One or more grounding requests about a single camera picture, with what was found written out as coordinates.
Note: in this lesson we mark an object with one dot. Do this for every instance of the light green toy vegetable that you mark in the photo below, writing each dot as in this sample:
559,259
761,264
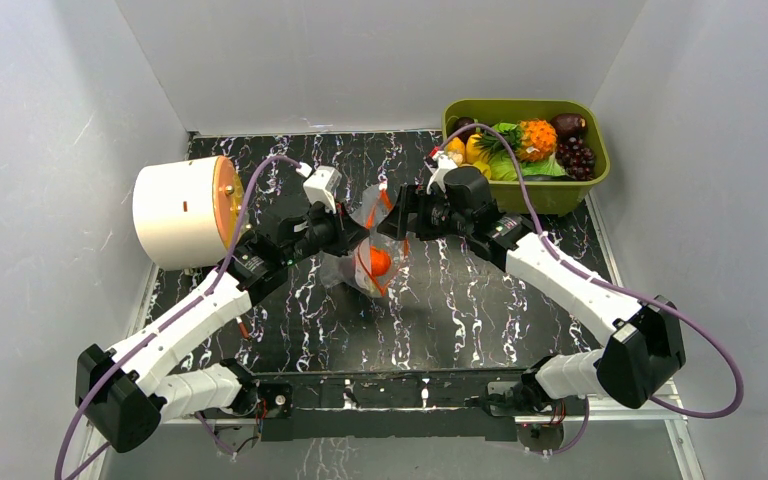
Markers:
506,128

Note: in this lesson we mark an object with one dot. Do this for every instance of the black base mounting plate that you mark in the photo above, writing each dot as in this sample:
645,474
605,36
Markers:
444,425

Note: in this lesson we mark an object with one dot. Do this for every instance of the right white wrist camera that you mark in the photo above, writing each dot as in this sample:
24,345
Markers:
440,162

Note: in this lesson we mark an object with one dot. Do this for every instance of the olive green plastic bin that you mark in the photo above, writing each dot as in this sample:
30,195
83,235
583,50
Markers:
555,196

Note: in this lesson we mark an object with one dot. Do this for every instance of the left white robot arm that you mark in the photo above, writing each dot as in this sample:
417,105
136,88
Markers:
128,390

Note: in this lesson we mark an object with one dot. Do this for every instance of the dark red toy grapes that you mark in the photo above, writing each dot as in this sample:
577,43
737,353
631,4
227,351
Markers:
576,158

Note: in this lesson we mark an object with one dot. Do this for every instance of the clear orange zip top bag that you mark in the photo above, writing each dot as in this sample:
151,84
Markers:
354,270

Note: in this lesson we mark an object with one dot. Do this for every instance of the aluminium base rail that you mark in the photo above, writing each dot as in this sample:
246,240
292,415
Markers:
622,411

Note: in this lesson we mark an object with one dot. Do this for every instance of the white cylinder orange lid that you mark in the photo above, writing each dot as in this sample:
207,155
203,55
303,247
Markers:
184,212

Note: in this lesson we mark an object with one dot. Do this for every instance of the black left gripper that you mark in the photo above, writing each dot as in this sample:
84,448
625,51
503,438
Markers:
347,235

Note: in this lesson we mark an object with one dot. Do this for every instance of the green toy lettuce leaf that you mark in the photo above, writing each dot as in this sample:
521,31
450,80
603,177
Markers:
548,168

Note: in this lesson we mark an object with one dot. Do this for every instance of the green toy cabbage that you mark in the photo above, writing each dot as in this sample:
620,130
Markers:
503,168

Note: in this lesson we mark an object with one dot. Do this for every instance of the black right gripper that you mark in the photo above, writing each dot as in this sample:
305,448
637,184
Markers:
412,211

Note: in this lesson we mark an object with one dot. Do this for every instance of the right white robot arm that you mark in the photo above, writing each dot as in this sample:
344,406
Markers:
641,345

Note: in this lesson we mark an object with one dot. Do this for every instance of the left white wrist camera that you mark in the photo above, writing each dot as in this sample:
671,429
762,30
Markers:
320,185

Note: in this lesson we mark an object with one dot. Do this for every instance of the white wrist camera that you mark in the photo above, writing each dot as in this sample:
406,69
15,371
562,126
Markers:
320,185
440,162

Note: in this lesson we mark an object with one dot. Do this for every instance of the toy pineapple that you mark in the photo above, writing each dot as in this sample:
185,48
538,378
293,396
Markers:
535,140

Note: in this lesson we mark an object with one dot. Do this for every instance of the dark maroon toy fruit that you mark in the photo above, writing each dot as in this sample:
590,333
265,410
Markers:
569,125

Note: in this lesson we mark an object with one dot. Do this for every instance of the orange yellow toy pear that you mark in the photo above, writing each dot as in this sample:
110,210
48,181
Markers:
456,147

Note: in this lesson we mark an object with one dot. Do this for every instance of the orange toy pumpkin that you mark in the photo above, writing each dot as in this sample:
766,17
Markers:
380,262

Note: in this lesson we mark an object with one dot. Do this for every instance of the yellow toy bell pepper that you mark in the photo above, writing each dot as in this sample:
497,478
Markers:
475,149

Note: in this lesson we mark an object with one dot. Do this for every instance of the yellow toy starfruit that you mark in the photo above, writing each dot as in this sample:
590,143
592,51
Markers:
484,169

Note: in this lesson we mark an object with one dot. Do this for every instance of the dark purple toy mangosteen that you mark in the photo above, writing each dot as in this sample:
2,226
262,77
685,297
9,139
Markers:
462,127

